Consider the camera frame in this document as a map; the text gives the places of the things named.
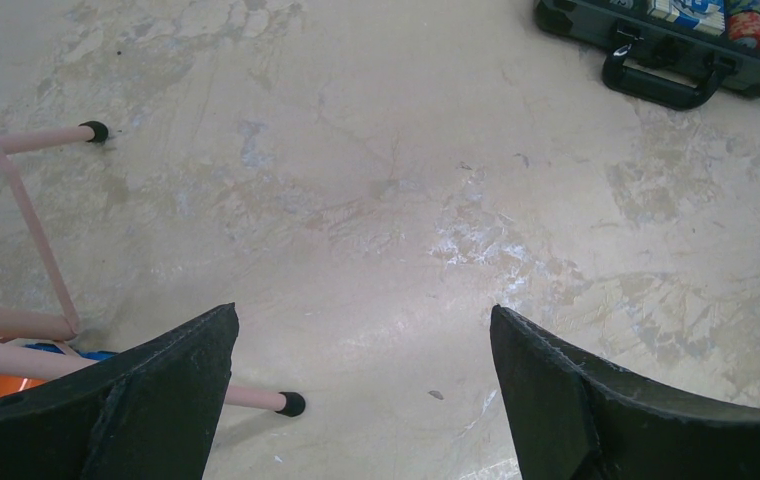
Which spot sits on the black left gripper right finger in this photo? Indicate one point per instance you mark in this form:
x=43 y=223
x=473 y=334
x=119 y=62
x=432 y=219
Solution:
x=574 y=415

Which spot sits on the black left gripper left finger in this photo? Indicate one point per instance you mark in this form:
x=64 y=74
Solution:
x=146 y=413

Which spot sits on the black poker chip case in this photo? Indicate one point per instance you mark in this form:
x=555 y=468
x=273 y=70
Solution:
x=650 y=58

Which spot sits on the blue playing card deck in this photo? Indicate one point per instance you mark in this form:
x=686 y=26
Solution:
x=706 y=16

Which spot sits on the pink music stand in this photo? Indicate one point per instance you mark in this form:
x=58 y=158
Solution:
x=17 y=324

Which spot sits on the right inner chip row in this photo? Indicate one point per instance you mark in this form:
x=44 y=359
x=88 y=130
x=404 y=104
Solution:
x=743 y=22

